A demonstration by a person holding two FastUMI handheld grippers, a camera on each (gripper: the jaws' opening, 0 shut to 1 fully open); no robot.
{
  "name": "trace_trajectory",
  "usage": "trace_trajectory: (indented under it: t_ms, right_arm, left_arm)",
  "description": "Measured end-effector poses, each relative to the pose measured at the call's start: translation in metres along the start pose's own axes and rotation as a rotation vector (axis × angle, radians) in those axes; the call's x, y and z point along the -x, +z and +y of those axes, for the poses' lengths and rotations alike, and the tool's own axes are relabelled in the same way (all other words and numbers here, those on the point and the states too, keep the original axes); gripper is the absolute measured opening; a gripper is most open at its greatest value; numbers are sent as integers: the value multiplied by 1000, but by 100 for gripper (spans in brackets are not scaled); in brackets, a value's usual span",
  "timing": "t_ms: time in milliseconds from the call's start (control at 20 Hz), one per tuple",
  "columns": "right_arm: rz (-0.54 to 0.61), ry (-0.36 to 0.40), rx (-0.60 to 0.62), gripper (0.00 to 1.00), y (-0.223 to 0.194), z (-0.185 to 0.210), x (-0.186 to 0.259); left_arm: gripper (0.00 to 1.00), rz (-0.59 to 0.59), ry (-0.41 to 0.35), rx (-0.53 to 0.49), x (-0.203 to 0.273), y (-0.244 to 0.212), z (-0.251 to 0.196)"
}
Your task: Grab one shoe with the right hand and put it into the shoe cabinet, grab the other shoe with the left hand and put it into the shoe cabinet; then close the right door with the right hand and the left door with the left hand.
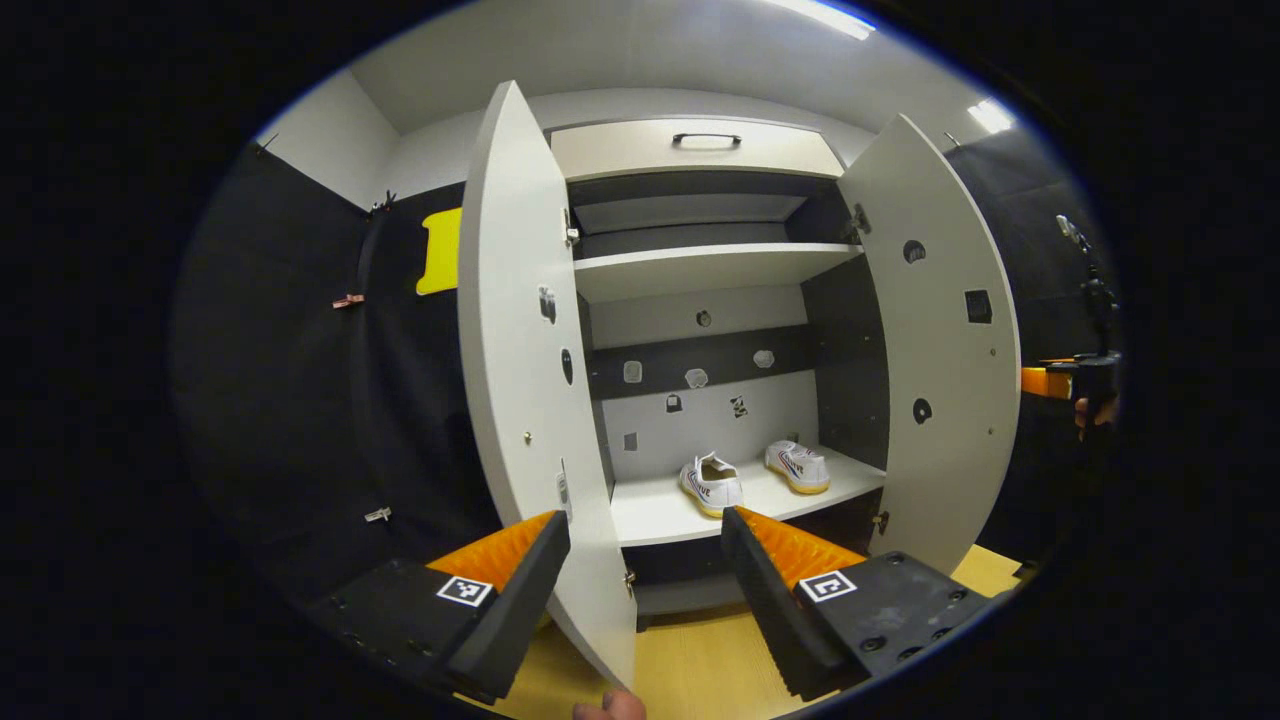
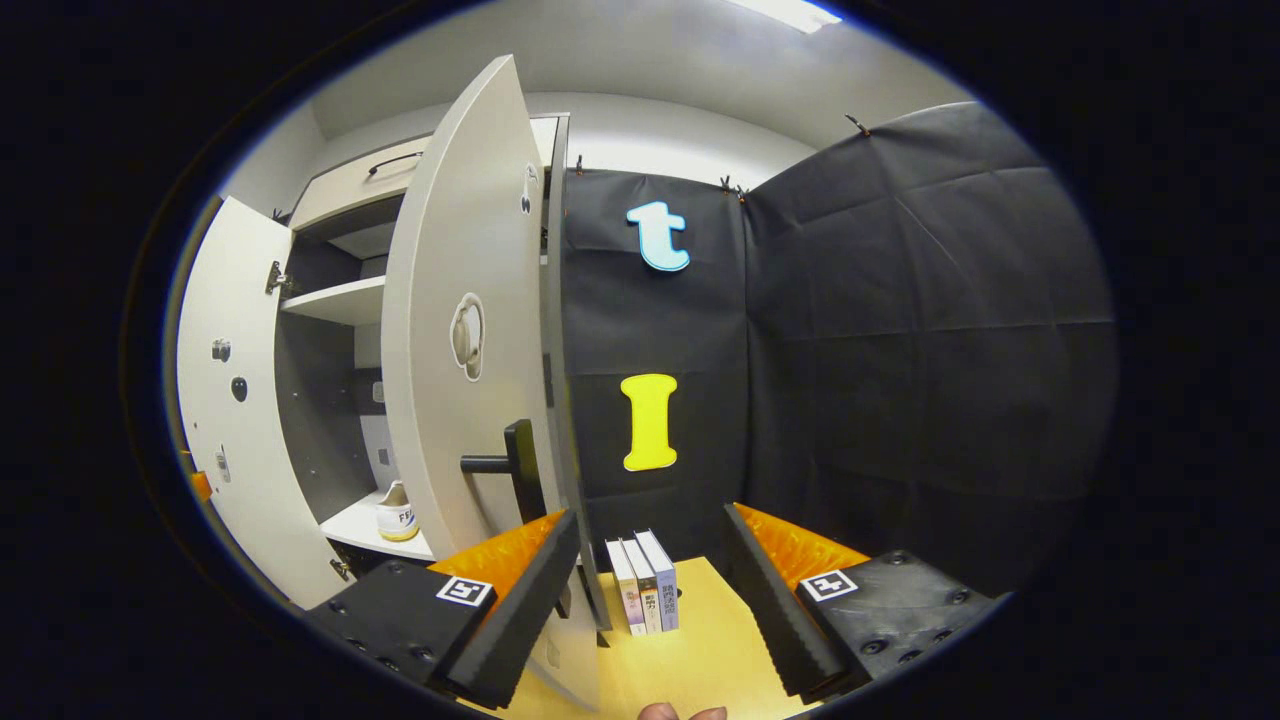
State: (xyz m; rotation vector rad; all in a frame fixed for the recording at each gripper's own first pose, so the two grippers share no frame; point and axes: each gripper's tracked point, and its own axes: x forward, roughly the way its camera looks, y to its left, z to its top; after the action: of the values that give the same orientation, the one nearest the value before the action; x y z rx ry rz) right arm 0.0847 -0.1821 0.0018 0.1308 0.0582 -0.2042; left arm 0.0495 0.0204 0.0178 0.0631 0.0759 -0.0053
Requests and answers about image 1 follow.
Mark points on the ceiling light panel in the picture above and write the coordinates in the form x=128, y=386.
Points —
x=835, y=20
x=990, y=115

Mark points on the white cabinet door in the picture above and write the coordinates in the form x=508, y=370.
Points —
x=950, y=480
x=510, y=350

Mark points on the white shoe cabinet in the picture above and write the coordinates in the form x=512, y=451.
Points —
x=650, y=515

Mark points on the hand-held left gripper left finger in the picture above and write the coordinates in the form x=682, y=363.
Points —
x=515, y=615

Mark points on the red cloth clip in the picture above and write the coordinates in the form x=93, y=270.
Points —
x=348, y=300

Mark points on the white cloth clip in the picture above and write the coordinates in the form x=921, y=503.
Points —
x=378, y=514

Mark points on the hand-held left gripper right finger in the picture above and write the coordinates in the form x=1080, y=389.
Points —
x=765, y=610

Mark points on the white canvas shoe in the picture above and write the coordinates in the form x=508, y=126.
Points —
x=712, y=485
x=800, y=468

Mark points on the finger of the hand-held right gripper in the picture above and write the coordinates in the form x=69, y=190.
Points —
x=1045, y=383

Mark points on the white cabinet drawer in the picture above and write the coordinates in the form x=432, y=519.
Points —
x=620, y=155

